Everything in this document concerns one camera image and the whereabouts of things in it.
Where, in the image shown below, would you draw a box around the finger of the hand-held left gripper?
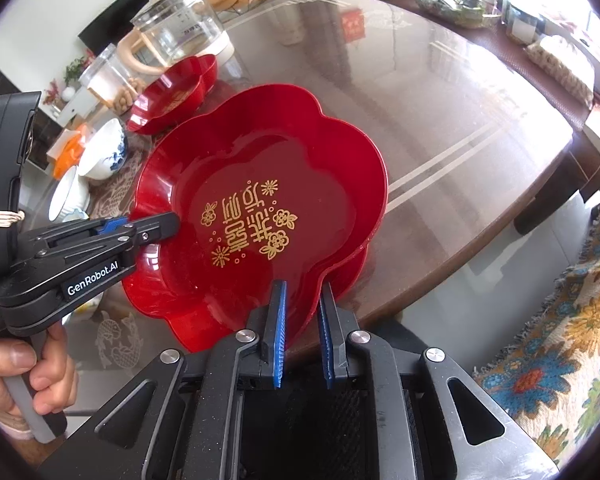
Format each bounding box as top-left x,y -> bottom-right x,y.
27,211 -> 182,273
22,216 -> 131,246

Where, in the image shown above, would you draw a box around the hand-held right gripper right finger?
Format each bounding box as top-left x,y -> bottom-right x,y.
317,285 -> 561,480

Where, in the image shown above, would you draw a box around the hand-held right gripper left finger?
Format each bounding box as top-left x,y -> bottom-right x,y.
37,280 -> 288,480

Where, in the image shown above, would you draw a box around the white ceramic bowl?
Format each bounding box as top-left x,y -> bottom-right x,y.
48,165 -> 91,223

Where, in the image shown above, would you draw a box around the large red flower-shaped plate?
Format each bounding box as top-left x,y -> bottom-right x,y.
121,85 -> 390,352
285,237 -> 377,348

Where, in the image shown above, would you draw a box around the person's left hand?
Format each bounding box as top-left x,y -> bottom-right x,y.
0,324 -> 81,441

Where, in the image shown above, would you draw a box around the blue and white bowl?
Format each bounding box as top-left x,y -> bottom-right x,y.
76,118 -> 129,181

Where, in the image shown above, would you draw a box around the orange tissue pack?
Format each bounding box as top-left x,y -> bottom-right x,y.
47,125 -> 91,181

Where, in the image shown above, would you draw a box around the white television cabinet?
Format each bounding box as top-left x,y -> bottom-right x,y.
50,85 -> 106,126

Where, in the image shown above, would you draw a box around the small red flower-shaped plate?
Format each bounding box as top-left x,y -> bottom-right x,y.
126,53 -> 219,136

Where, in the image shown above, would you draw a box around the red flowers in white vase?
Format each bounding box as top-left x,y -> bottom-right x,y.
42,79 -> 76,107

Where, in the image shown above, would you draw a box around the clear plastic snack jar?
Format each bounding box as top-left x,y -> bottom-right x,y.
78,44 -> 148,113

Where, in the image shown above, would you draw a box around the green potted plant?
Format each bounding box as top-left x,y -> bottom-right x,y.
62,57 -> 88,86

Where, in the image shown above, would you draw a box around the black television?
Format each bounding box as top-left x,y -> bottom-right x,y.
77,0 -> 151,56

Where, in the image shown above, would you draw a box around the flower-patterned blanket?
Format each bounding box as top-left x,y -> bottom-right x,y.
472,180 -> 600,466

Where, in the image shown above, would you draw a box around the small red box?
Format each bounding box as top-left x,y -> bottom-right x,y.
341,10 -> 366,41

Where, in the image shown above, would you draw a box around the woven basket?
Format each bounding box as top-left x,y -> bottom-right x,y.
527,35 -> 596,106

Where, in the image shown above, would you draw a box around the glass kettle with cream handle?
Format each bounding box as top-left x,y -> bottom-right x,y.
116,0 -> 233,78

